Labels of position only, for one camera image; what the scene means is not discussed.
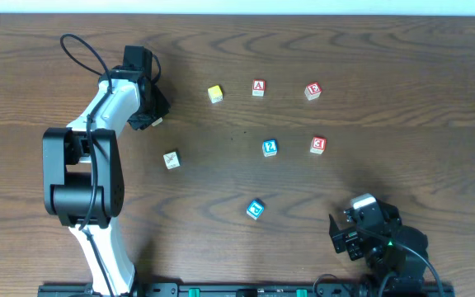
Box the red letter I block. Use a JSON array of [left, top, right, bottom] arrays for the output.
[[151, 117, 163, 126]]

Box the red letter A block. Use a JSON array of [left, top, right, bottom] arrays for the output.
[[252, 79, 266, 97]]

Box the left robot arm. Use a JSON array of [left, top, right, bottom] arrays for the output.
[[42, 78, 169, 296]]

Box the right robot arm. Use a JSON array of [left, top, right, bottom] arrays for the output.
[[329, 194, 428, 296]]

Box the plain wooden picture block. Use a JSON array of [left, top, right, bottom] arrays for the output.
[[163, 151, 181, 170]]

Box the yellow top block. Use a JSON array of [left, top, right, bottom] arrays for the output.
[[207, 85, 223, 104]]

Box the blue tilted letter block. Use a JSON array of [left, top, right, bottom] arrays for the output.
[[246, 200, 265, 220]]

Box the red number 3 block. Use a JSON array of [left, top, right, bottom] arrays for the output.
[[309, 137, 327, 154]]

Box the blue question mark block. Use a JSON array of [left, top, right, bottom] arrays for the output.
[[262, 139, 278, 157]]

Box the red letter E block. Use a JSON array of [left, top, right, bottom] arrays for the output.
[[304, 82, 322, 101]]

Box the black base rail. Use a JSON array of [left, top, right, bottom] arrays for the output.
[[37, 283, 440, 297]]

